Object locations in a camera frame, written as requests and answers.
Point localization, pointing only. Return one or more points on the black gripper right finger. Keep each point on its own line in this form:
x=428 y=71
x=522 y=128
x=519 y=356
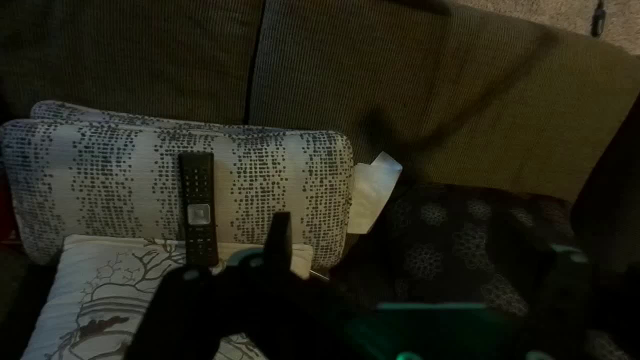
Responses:
x=567 y=301

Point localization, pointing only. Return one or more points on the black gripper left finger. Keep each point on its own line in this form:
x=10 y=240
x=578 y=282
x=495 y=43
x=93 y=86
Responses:
x=201 y=313

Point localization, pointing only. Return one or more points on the black remote control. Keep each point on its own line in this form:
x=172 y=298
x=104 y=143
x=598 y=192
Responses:
x=197 y=192

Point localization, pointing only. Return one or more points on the white pillow with line drawing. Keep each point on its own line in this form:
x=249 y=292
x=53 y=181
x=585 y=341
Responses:
x=100 y=287

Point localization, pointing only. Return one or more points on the dark pillow with pale circles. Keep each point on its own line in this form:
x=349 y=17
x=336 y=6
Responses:
x=452 y=233

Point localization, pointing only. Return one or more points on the large white black-dotted pillow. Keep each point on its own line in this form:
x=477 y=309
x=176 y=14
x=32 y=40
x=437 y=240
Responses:
x=100 y=181

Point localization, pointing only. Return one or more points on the brown fabric sofa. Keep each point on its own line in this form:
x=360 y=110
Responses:
x=532 y=121

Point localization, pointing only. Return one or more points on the white paper piece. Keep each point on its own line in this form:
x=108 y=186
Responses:
x=372 y=191

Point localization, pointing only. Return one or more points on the small black object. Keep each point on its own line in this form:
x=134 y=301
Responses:
x=598 y=18

